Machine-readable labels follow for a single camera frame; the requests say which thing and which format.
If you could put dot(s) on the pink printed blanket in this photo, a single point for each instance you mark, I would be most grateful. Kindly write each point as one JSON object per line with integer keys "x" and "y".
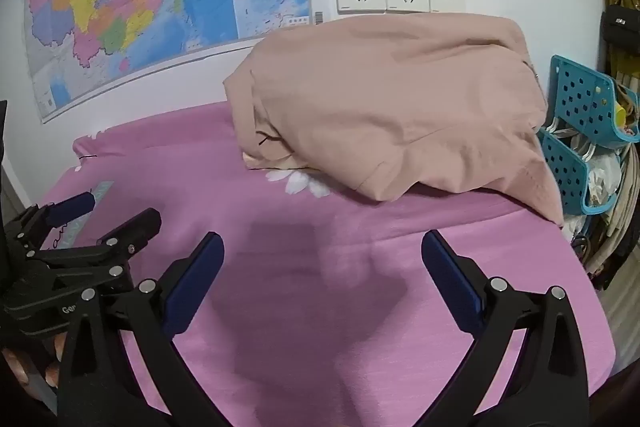
{"x": 300, "y": 257}

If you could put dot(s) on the cream tote bag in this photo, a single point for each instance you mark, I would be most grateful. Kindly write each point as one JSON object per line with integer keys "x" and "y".
{"x": 620, "y": 227}

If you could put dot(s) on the blue perforated plastic basket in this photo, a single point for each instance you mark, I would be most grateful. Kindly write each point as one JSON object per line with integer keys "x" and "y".
{"x": 580, "y": 92}
{"x": 562, "y": 172}

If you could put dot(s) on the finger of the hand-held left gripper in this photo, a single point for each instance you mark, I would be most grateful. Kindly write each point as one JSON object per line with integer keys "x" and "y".
{"x": 70, "y": 208}
{"x": 135, "y": 229}

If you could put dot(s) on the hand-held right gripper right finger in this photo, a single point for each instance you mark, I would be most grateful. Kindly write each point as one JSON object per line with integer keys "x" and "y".
{"x": 452, "y": 277}

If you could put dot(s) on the black handbag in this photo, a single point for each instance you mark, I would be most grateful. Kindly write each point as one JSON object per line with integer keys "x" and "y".
{"x": 620, "y": 29}

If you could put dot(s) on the person's left hand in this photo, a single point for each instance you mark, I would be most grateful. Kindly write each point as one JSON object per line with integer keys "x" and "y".
{"x": 12, "y": 367}

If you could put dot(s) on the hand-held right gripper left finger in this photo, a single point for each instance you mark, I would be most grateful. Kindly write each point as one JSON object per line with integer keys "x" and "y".
{"x": 192, "y": 287}

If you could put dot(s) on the beige jacket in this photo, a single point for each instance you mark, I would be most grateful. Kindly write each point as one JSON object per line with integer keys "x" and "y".
{"x": 390, "y": 107}

